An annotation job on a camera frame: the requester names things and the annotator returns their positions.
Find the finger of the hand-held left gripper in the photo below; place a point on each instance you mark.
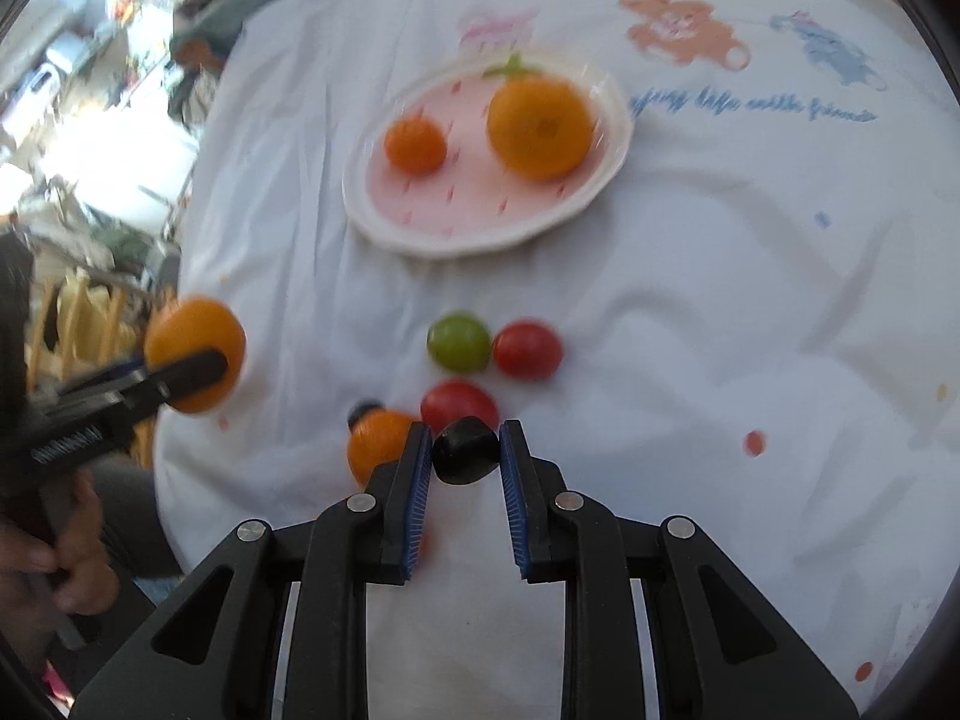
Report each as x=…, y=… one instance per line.
x=191, y=370
x=112, y=376

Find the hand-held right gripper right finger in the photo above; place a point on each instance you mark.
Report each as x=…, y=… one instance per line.
x=517, y=502

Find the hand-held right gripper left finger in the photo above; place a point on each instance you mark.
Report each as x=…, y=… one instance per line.
x=417, y=499

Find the medium orange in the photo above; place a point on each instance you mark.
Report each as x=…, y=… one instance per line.
x=191, y=326
x=375, y=446

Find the dark purple plum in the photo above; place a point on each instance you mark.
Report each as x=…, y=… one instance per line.
x=465, y=451

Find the pink strawberry-shaped plate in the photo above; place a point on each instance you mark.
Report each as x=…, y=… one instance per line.
x=457, y=187

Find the person's left hand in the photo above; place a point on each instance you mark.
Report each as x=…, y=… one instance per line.
x=79, y=540

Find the wooden slat rack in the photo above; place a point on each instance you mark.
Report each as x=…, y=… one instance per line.
x=75, y=322

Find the small dark berry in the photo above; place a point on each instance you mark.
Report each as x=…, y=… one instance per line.
x=364, y=411

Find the person's grey clothing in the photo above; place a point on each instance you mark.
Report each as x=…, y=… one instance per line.
x=131, y=517

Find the red cherry tomato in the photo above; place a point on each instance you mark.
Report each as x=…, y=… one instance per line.
x=528, y=349
x=459, y=403

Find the green cherry tomato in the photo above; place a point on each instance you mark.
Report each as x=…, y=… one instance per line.
x=458, y=343

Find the white printed bed sheet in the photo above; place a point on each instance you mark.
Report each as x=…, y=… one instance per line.
x=712, y=315

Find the small tangerine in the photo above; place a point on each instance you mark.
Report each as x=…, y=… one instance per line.
x=415, y=145

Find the grey-green cloth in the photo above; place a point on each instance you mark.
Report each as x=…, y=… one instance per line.
x=247, y=0

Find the large orange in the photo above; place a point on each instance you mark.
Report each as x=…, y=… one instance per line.
x=538, y=127

